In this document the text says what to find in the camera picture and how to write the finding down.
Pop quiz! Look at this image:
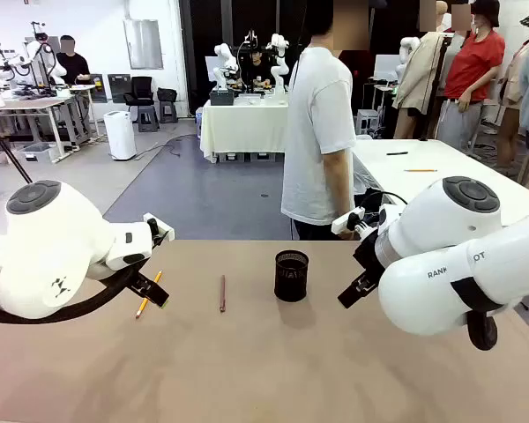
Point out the black arm hose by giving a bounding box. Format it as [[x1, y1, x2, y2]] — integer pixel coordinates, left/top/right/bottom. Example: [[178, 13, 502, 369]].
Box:
[[466, 308, 498, 352], [0, 267, 138, 326]]

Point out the grey work desk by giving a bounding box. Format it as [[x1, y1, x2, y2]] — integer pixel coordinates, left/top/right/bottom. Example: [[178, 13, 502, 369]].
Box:
[[0, 84, 101, 164]]

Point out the silver wall panel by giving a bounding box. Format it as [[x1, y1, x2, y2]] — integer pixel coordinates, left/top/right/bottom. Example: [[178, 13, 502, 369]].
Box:
[[123, 18, 165, 71]]

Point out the clear plastic sheet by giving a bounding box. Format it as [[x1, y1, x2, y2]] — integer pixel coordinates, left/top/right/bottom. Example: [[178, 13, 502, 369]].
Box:
[[352, 153, 381, 196]]

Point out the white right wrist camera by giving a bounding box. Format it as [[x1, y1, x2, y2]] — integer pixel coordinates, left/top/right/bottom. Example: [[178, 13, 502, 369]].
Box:
[[331, 206, 366, 235]]

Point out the person in white T-shirt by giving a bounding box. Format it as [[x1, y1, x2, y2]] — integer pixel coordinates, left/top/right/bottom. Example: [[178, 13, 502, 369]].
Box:
[[280, 0, 371, 241]]

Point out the white robot beside mannequin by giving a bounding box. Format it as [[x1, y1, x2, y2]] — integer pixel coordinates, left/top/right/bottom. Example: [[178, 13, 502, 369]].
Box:
[[399, 36, 421, 67]]

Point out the black left arm hose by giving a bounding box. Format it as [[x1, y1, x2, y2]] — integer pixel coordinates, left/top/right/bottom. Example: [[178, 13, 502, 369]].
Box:
[[0, 267, 138, 326]]

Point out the clear storage bin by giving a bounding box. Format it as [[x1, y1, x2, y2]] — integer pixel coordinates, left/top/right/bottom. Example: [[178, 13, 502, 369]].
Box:
[[17, 142, 59, 162]]

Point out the seated person in black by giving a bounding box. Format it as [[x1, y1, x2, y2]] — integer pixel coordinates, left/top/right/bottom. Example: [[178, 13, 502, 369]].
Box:
[[242, 48, 272, 89]]

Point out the dark framed board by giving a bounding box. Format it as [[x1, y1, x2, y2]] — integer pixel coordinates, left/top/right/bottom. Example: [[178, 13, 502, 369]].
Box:
[[108, 73, 131, 100], [90, 73, 109, 104]]

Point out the table with white cloth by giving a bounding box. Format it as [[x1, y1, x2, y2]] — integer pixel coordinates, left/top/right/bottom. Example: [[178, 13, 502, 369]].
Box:
[[200, 99, 290, 165]]

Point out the long black floor cable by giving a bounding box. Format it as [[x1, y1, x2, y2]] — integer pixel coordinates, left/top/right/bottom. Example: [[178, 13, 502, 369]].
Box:
[[134, 133, 204, 159]]

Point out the black right arm hose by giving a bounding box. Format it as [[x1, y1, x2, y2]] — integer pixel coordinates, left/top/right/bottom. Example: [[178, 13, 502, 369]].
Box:
[[466, 308, 498, 352]]

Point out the grey plastic stool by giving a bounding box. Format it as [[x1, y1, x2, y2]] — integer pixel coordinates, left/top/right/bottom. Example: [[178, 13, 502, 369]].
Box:
[[136, 107, 160, 133], [356, 109, 381, 134]]

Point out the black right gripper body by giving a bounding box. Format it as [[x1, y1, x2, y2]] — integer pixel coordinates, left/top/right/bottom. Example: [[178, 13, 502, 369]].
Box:
[[352, 226, 384, 277]]

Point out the white board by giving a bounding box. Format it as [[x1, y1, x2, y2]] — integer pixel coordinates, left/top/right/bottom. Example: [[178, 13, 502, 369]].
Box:
[[373, 54, 403, 83]]

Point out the standing person in black shirt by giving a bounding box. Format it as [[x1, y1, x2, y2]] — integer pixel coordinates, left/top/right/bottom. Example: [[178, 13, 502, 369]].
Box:
[[56, 34, 92, 87]]

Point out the white air purifier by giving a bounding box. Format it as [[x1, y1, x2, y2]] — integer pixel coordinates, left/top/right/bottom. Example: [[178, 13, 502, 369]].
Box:
[[103, 110, 138, 162]]

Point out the black equipment box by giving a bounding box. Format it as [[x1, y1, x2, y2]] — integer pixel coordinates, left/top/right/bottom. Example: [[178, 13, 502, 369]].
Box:
[[208, 87, 236, 108]]

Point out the white robot at desk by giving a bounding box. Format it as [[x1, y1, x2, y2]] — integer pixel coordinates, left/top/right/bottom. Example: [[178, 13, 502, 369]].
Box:
[[24, 37, 68, 87]]

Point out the black office chair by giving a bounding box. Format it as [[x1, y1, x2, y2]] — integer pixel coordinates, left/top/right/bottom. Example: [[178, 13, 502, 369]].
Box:
[[123, 76, 156, 133]]

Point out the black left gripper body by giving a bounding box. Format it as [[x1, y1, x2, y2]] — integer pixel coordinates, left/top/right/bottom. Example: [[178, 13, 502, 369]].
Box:
[[123, 269, 149, 293]]

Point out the black mesh pen holder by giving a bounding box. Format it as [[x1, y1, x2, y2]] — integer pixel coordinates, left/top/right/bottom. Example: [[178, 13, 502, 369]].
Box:
[[273, 249, 310, 303]]

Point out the person's right forearm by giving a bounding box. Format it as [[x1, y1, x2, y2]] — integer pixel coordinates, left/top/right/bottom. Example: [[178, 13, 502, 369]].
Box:
[[324, 175, 356, 217]]

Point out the mannequin in beige jacket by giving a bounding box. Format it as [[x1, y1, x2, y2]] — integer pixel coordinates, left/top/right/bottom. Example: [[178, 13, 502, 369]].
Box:
[[391, 0, 453, 140]]

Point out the black tripod pole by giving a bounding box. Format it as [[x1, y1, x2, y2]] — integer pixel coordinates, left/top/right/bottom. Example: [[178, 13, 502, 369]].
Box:
[[0, 112, 34, 184]]

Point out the black stool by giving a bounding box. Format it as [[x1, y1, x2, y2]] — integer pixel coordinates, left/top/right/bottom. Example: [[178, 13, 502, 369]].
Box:
[[157, 87, 179, 125]]

